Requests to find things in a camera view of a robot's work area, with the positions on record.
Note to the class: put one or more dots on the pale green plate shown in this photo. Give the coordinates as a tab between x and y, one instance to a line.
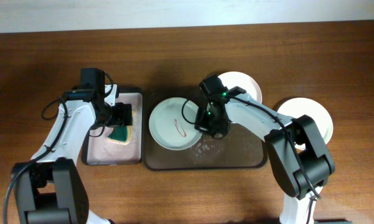
170	124

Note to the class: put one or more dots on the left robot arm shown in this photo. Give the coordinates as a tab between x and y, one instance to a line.
48	188

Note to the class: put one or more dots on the pale pink plate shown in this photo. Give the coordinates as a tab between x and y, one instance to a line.
244	81

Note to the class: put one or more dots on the small black sponge tray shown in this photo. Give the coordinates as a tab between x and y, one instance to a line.
97	150

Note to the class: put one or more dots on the cream white plate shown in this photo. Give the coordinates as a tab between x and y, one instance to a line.
296	107

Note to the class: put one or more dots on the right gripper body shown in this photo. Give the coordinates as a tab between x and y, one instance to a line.
207	122

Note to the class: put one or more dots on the large brown serving tray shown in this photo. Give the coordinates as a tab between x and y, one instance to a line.
240	149

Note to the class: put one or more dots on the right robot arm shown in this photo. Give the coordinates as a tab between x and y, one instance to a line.
300	160

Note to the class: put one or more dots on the green and yellow sponge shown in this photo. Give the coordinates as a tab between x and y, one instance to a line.
120	135

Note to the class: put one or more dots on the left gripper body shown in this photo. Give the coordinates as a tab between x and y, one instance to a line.
116	116

